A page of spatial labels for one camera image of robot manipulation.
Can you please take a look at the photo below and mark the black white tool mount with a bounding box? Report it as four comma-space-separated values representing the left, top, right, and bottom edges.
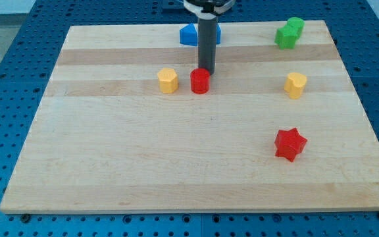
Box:
183, 0, 236, 18

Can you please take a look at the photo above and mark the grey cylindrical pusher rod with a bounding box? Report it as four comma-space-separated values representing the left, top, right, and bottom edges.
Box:
197, 16, 218, 75

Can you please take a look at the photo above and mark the yellow hexagon block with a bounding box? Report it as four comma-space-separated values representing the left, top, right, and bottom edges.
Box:
157, 68, 178, 93

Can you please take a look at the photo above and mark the wooden board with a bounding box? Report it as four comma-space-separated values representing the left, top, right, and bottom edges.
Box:
0, 20, 379, 215

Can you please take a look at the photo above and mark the blue block behind pusher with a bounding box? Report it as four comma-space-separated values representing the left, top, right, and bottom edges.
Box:
216, 24, 222, 45

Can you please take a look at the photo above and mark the blue triangle block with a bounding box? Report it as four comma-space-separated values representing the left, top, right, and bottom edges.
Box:
179, 23, 198, 46

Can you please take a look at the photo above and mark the red cylinder block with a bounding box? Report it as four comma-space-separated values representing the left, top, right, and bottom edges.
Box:
190, 68, 210, 94

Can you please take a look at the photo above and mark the green star block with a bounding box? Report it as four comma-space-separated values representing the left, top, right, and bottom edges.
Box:
274, 25, 298, 49

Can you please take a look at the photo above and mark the green cylinder block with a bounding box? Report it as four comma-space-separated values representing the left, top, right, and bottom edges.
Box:
286, 17, 305, 39

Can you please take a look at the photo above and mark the yellow heart block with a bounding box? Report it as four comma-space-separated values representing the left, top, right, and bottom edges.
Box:
284, 72, 307, 99

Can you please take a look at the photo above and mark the red star block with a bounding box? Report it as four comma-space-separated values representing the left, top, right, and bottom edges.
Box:
274, 128, 308, 162

